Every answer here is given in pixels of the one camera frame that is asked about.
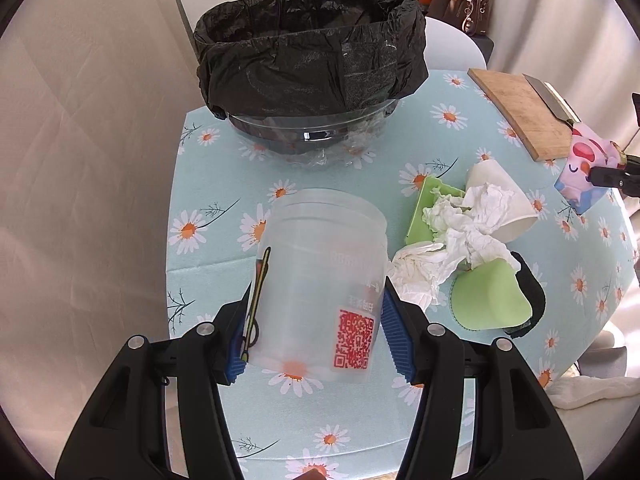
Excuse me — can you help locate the brown handbag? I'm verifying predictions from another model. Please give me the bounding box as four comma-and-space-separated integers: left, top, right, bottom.
429, 0, 493, 36

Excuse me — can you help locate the small white tissue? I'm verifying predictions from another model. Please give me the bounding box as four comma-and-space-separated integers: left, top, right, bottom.
385, 241, 458, 311

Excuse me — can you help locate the green paper cup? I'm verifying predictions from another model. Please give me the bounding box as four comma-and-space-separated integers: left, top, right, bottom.
450, 260, 532, 332

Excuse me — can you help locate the pink patterned carton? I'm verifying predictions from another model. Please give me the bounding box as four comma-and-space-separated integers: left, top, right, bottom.
554, 124, 626, 216

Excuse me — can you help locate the beige curtain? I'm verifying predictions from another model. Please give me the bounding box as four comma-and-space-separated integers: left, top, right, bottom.
0, 0, 201, 436

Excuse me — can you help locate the clear plastic trash bin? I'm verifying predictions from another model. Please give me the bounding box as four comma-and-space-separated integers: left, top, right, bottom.
227, 97, 401, 168

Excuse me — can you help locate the large white tissue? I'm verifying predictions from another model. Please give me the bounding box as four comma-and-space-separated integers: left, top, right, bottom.
422, 182, 521, 273

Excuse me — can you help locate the green paper box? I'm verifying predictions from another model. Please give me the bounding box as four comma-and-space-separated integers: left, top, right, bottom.
404, 176, 468, 247

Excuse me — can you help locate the white paper cup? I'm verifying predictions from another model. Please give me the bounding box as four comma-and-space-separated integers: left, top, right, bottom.
465, 160, 540, 243

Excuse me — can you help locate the white cloth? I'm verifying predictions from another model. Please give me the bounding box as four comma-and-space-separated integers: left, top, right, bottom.
550, 375, 631, 411

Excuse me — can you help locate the white chair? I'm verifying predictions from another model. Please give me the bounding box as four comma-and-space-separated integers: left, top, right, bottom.
422, 16, 493, 73

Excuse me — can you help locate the black trash bag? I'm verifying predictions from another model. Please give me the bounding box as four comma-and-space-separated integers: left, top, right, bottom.
193, 0, 429, 121

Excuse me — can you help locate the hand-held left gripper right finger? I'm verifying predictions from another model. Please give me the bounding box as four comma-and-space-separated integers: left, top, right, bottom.
380, 277, 583, 480

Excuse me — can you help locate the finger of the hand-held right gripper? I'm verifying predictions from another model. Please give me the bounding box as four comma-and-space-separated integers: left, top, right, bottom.
587, 154, 640, 190

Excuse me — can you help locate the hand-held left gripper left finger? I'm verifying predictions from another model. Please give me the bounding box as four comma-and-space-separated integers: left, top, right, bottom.
55, 282, 256, 480

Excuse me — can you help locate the steel cleaver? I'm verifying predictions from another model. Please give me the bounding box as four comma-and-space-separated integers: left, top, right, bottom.
522, 74, 583, 128

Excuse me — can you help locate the translucent plastic cup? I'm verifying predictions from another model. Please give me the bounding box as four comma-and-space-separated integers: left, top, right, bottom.
245, 188, 388, 372

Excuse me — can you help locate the floral light blue tablecloth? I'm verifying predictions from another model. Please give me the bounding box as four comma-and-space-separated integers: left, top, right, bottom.
162, 69, 638, 476

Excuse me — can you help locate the wooden cutting board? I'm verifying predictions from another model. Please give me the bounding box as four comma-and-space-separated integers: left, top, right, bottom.
467, 67, 583, 162

